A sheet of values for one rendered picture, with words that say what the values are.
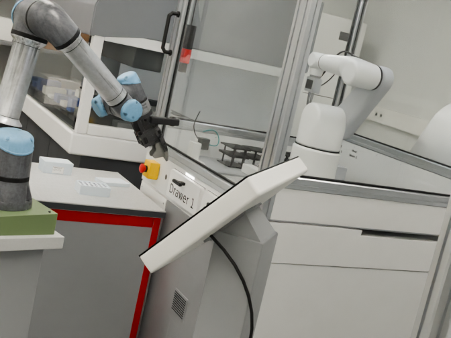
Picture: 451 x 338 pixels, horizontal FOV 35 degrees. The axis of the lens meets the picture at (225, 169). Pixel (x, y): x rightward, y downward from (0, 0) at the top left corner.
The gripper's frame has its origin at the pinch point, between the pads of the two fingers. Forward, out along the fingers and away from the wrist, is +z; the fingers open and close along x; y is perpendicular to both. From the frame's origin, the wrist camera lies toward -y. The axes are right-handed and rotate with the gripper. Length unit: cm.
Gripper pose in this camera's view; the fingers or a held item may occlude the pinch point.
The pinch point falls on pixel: (167, 157)
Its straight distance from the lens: 266.1
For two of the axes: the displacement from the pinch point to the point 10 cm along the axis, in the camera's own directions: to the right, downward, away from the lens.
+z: 3.3, 8.5, 4.2
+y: -8.3, 4.7, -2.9
